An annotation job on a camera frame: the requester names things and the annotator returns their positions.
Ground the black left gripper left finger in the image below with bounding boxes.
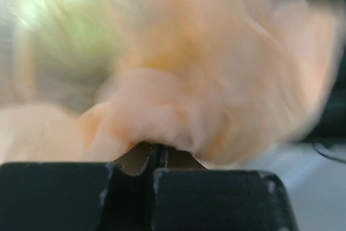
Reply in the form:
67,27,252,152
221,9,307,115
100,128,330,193
1,144,159,230

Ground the orange banana-print plastic bag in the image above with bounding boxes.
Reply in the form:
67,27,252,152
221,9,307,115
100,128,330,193
1,0,345,166

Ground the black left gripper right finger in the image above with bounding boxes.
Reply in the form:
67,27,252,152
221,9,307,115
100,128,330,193
151,145,299,230

